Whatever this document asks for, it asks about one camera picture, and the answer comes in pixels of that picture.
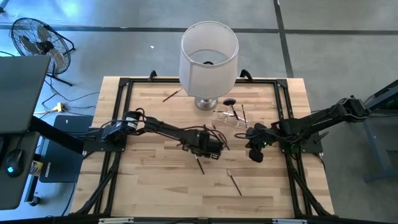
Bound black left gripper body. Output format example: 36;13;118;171
185;130;224;154

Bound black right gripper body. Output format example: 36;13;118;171
248;129;276;151

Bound black spoolie brush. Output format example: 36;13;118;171
193;154;206;175

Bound large fluffy powder brush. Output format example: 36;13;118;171
222;98;240;121

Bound clear acrylic organizer box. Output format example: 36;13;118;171
212;107;251;130

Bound silver table lamp white shade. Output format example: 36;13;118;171
178;21;240;111

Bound blue-grey metal stand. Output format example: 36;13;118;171
362;79;398;184

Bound black Husky floor mat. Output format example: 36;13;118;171
39;114;95;184

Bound black desk support beam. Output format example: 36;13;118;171
29;115;85;156

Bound yellow power plug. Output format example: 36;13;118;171
51;101;67;113

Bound yellow label tag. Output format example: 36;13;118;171
29;159;44;177

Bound black computer mouse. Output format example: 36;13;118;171
4;148;25;179

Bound grey desk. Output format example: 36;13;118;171
0;55;52;211

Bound black floor fan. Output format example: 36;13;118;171
10;17;76;87

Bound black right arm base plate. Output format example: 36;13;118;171
279;130;330;155

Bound black aluminium table frame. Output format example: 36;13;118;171
70;76;335;224

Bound white frame bracket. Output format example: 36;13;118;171
272;218;308;224
98;217;135;224

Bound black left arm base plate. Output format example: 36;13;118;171
82;126;127;153

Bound black floor cable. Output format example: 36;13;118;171
42;77;101;113

